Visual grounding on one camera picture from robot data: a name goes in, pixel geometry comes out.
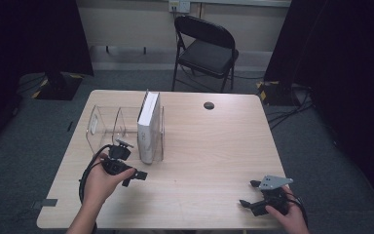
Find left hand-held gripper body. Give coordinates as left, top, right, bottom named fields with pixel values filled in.
left=101, top=138, right=134, bottom=176

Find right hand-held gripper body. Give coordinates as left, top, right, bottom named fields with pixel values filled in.
left=251, top=175, right=294, bottom=217

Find clear acrylic file organizer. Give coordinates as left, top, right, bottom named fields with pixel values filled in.
left=85, top=104, right=167, bottom=163

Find white book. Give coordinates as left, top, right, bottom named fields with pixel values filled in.
left=136, top=90, right=162, bottom=165

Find person's left hand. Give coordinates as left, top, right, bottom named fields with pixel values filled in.
left=83, top=152, right=137, bottom=206

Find person's right hand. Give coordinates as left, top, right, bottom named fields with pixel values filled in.
left=265, top=186, right=310, bottom=234

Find grey tape strip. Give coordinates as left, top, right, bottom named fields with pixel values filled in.
left=32, top=198, right=58, bottom=210

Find black stand base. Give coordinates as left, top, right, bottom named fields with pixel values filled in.
left=31, top=71, right=85, bottom=101
left=256, top=80, right=294, bottom=107

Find black folding chair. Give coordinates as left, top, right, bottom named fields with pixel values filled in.
left=171, top=15, right=241, bottom=94

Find black curtain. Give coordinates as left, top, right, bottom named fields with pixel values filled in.
left=0, top=0, right=94, bottom=154
left=264, top=0, right=374, bottom=215

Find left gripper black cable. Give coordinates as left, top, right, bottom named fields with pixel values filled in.
left=78, top=144, right=111, bottom=234

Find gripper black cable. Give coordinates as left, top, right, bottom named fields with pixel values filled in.
left=283, top=189, right=309, bottom=228
left=78, top=144, right=111, bottom=234

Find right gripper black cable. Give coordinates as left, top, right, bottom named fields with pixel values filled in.
left=283, top=189, right=309, bottom=228

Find black floor cables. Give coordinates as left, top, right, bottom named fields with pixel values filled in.
left=266, top=82, right=316, bottom=131

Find white wall socket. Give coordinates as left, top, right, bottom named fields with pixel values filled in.
left=168, top=0, right=192, bottom=14

